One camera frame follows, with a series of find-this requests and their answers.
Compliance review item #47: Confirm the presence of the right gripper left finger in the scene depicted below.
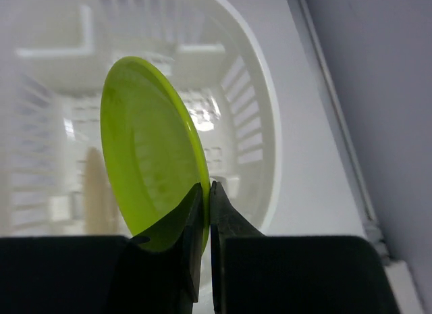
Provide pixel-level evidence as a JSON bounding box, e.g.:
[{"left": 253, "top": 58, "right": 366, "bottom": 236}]
[{"left": 111, "top": 184, "right": 203, "bottom": 313}]

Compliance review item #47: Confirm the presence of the lime green plate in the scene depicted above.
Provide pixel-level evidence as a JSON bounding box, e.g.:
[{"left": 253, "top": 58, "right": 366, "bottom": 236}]
[{"left": 100, "top": 56, "right": 211, "bottom": 246}]

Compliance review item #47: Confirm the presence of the right aluminium rail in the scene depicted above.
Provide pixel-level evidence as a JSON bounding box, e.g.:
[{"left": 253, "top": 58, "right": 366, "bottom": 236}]
[{"left": 297, "top": 0, "right": 390, "bottom": 263}]

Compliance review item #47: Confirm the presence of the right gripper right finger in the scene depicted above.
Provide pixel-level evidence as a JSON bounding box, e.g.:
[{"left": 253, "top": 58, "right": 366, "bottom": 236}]
[{"left": 210, "top": 182, "right": 269, "bottom": 313}]

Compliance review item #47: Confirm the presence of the white plastic dish rack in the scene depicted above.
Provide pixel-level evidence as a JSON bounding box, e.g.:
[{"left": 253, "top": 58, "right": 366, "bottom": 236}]
[{"left": 1, "top": 0, "right": 281, "bottom": 236}]

